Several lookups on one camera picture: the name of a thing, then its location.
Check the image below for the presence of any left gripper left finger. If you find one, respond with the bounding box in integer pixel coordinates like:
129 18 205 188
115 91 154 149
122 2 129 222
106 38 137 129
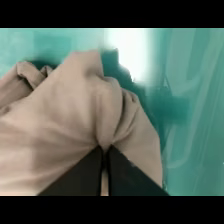
38 145 105 197

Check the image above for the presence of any beige garment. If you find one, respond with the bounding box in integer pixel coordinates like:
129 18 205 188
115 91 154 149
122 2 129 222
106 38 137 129
0 49 164 197

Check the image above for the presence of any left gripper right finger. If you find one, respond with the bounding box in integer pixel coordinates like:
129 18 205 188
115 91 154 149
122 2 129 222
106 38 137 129
105 144 170 197

